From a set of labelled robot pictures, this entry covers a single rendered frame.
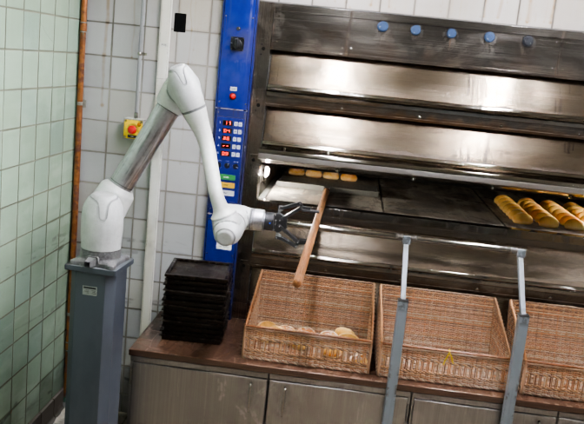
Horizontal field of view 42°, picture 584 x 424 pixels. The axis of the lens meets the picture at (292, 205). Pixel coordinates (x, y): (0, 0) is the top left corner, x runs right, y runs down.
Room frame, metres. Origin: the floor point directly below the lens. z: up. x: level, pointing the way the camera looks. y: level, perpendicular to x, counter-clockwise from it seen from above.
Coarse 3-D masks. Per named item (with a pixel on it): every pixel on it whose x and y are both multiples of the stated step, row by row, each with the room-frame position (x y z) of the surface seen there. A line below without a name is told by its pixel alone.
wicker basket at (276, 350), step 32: (256, 288) 3.38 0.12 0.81; (288, 288) 3.52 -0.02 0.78; (320, 288) 3.52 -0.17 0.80; (352, 288) 3.51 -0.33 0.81; (256, 320) 3.49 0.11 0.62; (288, 320) 3.48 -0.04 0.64; (320, 320) 3.48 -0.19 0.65; (352, 320) 3.47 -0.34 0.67; (256, 352) 3.09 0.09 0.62; (288, 352) 3.19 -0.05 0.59; (320, 352) 3.23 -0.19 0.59; (352, 352) 3.27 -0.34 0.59
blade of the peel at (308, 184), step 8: (288, 176) 4.39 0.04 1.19; (280, 184) 4.06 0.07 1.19; (288, 184) 4.06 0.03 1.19; (296, 184) 4.05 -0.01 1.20; (304, 184) 4.05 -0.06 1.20; (312, 184) 4.20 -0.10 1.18; (320, 184) 4.23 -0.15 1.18; (328, 184) 4.26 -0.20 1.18; (336, 184) 4.29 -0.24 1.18; (344, 184) 4.32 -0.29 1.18; (352, 184) 4.34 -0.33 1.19; (360, 184) 4.37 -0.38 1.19; (336, 192) 4.04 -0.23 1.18; (344, 192) 4.03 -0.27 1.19; (352, 192) 4.03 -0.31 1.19; (360, 192) 4.03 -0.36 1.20; (368, 192) 4.02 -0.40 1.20; (376, 192) 4.02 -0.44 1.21
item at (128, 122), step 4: (124, 120) 3.56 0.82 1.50; (128, 120) 3.57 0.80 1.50; (132, 120) 3.56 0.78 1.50; (136, 120) 3.56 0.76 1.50; (140, 120) 3.56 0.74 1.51; (144, 120) 3.57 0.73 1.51; (124, 124) 3.57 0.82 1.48; (128, 124) 3.56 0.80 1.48; (132, 124) 3.56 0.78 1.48; (136, 124) 3.56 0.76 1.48; (124, 128) 3.57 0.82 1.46; (136, 128) 3.56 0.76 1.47; (140, 128) 3.56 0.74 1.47; (124, 132) 3.57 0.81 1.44; (128, 132) 3.56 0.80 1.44; (136, 132) 3.56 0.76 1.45; (124, 136) 3.56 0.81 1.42; (128, 136) 3.56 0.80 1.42; (132, 136) 3.56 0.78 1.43
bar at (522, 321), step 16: (288, 224) 3.21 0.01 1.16; (304, 224) 3.20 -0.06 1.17; (320, 224) 3.21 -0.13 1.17; (400, 240) 3.18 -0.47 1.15; (416, 240) 3.17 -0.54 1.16; (432, 240) 3.16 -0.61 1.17; (448, 240) 3.16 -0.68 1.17; (400, 304) 2.94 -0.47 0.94; (400, 320) 2.94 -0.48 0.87; (528, 320) 2.91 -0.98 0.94; (400, 336) 2.94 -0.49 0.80; (400, 352) 2.94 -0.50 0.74; (512, 352) 2.93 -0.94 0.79; (512, 368) 2.91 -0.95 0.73; (512, 384) 2.91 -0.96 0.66; (512, 400) 2.91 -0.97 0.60; (384, 416) 2.95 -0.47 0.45; (512, 416) 2.91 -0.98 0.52
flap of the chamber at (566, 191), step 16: (272, 160) 3.46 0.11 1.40; (288, 160) 3.44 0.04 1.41; (304, 160) 3.43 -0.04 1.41; (320, 160) 3.43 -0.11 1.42; (400, 176) 3.54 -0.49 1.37; (416, 176) 3.44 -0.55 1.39; (432, 176) 3.39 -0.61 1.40; (448, 176) 3.39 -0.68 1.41; (464, 176) 3.38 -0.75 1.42; (544, 192) 3.47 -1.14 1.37; (560, 192) 3.37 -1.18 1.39; (576, 192) 3.34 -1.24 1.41
